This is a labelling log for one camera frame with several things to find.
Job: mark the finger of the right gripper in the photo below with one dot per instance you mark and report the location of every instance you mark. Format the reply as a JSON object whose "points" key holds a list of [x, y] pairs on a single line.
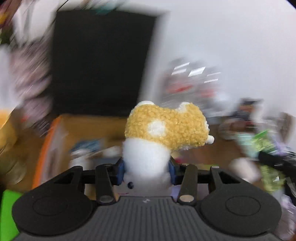
{"points": [[270, 160]]}

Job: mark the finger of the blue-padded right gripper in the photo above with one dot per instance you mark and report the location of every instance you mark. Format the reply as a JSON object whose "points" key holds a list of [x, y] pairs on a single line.
{"points": [[186, 177]]}

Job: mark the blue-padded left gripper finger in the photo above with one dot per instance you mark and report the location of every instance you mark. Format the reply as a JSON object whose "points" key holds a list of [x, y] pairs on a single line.
{"points": [[106, 177]]}

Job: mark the green tissue packet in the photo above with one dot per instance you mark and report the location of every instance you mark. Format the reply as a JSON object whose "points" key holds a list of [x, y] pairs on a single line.
{"points": [[265, 151]]}

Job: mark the white plastic bottle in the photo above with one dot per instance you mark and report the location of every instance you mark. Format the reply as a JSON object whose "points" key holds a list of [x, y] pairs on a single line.
{"points": [[246, 169]]}

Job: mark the yellow white plush toy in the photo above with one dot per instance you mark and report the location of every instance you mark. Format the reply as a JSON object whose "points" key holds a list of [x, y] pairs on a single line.
{"points": [[152, 133]]}

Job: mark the white handheld device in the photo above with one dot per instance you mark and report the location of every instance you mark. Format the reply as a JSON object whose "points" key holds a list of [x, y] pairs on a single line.
{"points": [[81, 157]]}

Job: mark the blue white packet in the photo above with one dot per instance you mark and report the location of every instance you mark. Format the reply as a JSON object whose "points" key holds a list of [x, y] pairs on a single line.
{"points": [[93, 145]]}

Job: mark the red cardboard tray box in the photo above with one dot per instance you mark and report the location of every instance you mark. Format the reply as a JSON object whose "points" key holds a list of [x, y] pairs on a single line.
{"points": [[65, 132]]}

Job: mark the yellow mug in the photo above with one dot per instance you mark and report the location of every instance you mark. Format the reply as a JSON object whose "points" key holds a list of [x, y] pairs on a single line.
{"points": [[9, 130]]}

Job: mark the green hard case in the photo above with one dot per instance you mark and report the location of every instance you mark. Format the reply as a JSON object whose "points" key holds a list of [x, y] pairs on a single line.
{"points": [[8, 227]]}

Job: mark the black paper bag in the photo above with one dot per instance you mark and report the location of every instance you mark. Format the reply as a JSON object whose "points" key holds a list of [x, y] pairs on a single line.
{"points": [[98, 60]]}

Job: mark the purple textured vase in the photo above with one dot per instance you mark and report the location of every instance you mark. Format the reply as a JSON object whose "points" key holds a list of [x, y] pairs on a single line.
{"points": [[30, 66]]}

